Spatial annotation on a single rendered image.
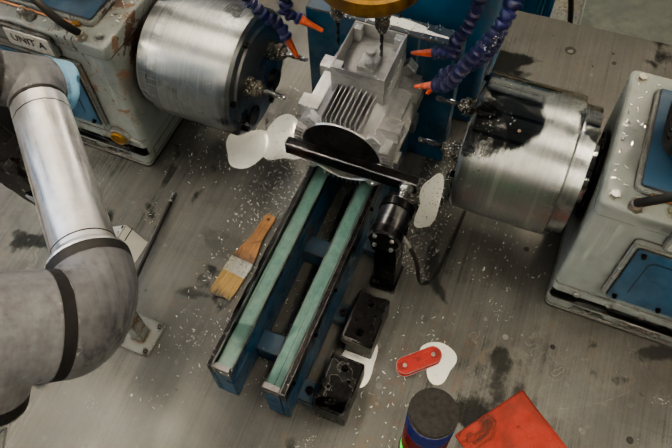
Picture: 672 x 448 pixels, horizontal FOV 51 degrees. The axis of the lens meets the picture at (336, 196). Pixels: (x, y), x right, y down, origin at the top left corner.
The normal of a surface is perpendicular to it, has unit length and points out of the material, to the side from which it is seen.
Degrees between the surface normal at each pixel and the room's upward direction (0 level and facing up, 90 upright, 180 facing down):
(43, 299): 37
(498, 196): 77
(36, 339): 55
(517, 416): 1
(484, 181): 66
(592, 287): 89
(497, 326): 0
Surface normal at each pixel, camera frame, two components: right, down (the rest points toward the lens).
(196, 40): -0.18, -0.16
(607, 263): -0.38, 0.78
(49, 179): -0.26, -0.44
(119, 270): 0.69, -0.64
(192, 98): -0.37, 0.65
